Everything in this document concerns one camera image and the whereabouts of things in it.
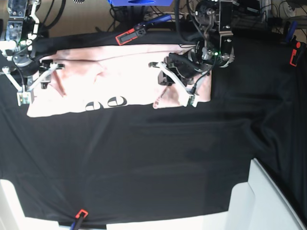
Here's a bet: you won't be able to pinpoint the orange black clamp, blue handles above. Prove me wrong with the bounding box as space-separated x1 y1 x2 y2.
115 14 172 46

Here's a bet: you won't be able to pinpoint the light pink T-shirt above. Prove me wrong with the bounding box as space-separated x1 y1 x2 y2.
26 43 213 118

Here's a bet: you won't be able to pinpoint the white power strip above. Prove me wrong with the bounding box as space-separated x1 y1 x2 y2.
166 12 188 21

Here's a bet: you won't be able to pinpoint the black table cloth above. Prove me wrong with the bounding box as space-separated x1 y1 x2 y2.
0 31 307 226

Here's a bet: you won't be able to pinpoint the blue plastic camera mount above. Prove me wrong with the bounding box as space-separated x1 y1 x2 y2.
108 0 173 6

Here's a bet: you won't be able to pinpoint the blue clamp at front edge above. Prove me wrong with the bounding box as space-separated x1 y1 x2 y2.
70 209 88 230

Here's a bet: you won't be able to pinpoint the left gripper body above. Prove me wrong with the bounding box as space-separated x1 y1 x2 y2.
164 42 234 86

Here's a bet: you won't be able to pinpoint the blue clamp handle right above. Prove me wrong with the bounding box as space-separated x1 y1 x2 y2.
283 21 297 43

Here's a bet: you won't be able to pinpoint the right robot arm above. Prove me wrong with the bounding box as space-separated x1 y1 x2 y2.
0 0 65 106

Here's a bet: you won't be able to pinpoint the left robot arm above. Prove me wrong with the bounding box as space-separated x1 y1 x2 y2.
149 0 235 109

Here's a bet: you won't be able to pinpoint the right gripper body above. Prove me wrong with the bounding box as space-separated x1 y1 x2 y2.
0 20 41 85

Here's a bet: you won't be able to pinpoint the orange clamp at right edge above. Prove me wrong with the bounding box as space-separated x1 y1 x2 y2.
289 41 302 67

